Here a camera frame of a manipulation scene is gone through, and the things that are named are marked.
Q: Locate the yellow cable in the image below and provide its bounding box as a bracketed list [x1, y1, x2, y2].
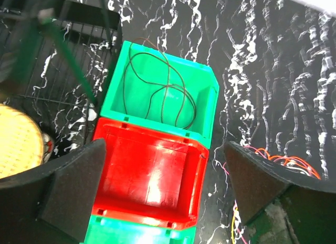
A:
[230, 201, 238, 244]

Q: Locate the black wire dish rack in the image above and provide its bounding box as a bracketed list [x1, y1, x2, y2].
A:
[1, 0, 122, 158]

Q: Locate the far green plastic bin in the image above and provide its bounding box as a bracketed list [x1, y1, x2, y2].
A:
[100, 41, 219, 148]

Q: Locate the near green plastic bin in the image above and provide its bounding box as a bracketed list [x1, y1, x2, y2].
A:
[84, 215, 196, 244]

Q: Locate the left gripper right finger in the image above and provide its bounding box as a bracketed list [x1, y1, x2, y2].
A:
[224, 142, 335, 243]

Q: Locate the red plastic bin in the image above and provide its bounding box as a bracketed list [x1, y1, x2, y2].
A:
[92, 118, 208, 230]

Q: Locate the pink cable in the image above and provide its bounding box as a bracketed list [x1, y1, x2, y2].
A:
[222, 145, 316, 244]

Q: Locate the white cable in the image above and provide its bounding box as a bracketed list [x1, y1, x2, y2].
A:
[282, 162, 313, 176]

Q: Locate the brown cable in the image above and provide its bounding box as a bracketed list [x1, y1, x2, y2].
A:
[122, 37, 197, 131]

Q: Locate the green plastic bin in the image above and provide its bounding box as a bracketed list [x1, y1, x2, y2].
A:
[84, 215, 196, 244]
[100, 41, 219, 148]

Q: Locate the orange woven basket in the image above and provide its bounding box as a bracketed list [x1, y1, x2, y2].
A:
[1, 104, 44, 178]

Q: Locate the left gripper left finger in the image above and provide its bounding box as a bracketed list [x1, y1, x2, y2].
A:
[1, 139, 106, 243]

